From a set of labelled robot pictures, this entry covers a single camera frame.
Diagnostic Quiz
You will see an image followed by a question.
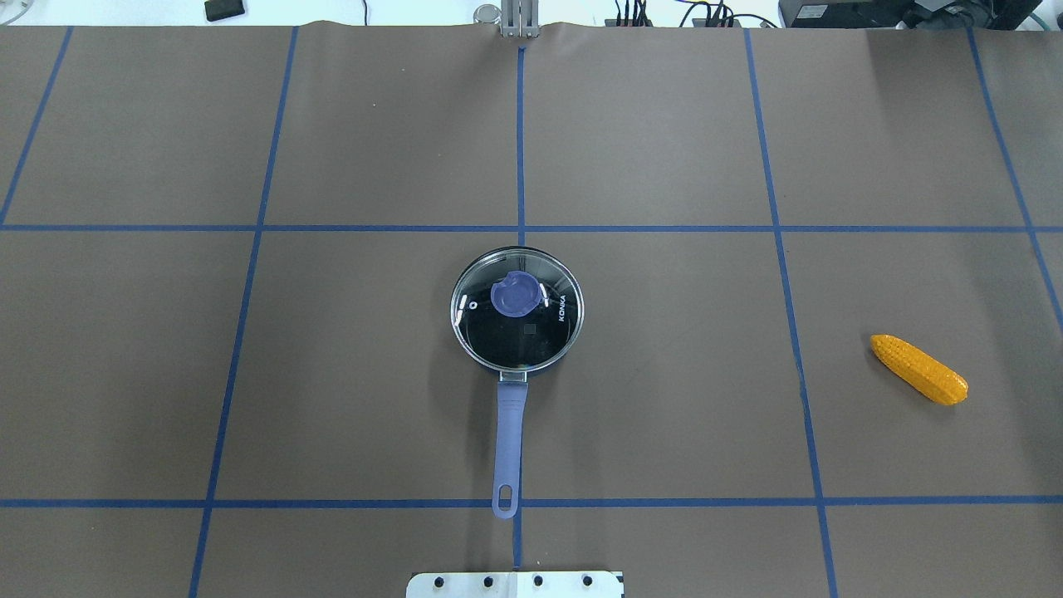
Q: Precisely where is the glass pot lid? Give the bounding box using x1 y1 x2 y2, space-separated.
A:
449 246 585 374

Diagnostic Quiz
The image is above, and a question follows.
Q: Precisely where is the yellow corn cob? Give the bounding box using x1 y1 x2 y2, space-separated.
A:
870 334 969 406

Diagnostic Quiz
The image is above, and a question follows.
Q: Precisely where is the dark blue saucepan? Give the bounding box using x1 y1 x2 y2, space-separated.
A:
449 246 585 520

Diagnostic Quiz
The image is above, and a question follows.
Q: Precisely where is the small black square device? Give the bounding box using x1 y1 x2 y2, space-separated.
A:
203 0 246 23

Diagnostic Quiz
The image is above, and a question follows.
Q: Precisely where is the aluminium frame post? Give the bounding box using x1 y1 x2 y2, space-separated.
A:
500 0 541 38

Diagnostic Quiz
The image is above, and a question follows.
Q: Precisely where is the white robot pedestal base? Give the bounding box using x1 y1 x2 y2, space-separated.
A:
405 571 625 597

